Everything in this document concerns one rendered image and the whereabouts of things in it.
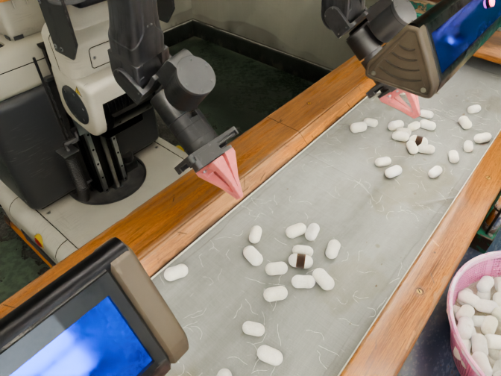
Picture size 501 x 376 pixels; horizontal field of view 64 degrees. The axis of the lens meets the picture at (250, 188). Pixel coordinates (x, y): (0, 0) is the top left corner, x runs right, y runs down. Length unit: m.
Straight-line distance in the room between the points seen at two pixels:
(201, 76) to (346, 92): 0.52
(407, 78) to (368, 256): 0.32
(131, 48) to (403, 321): 0.52
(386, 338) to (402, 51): 0.36
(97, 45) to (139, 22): 0.47
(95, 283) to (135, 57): 0.44
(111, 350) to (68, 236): 1.19
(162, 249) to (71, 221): 0.81
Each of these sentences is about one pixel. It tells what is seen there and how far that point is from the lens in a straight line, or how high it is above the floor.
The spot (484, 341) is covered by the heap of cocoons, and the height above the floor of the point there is 0.74.
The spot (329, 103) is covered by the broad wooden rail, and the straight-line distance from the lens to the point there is 0.97.
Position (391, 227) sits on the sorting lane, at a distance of 0.74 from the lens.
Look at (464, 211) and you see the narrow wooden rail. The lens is 0.78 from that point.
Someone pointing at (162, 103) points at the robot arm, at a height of 0.94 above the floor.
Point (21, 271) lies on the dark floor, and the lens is 1.76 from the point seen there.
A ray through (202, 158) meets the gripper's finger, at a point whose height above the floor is 0.89.
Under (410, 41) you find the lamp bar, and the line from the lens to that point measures 0.46.
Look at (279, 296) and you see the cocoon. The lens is 0.60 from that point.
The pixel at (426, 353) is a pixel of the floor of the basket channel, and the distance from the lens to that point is 0.70.
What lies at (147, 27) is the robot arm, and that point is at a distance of 0.59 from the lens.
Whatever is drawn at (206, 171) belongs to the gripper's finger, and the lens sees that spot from 0.64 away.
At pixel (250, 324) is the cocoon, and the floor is 0.76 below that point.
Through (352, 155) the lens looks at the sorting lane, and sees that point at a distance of 0.86.
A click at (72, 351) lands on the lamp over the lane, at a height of 1.09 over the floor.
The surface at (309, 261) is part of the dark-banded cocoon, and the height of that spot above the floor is 0.76.
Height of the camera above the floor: 1.27
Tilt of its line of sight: 44 degrees down
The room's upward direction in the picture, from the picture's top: straight up
